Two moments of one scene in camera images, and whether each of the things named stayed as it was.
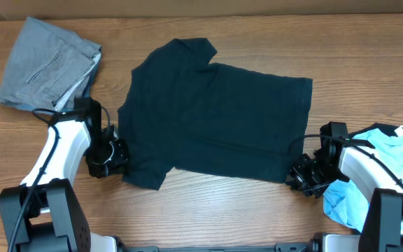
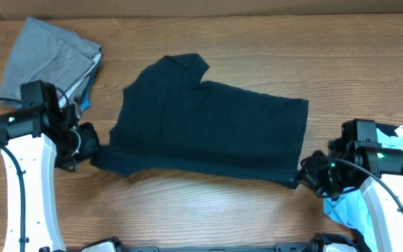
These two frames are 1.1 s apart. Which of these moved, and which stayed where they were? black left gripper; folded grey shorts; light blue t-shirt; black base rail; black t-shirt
Moved: black t-shirt; black left gripper
Stayed: folded grey shorts; light blue t-shirt; black base rail
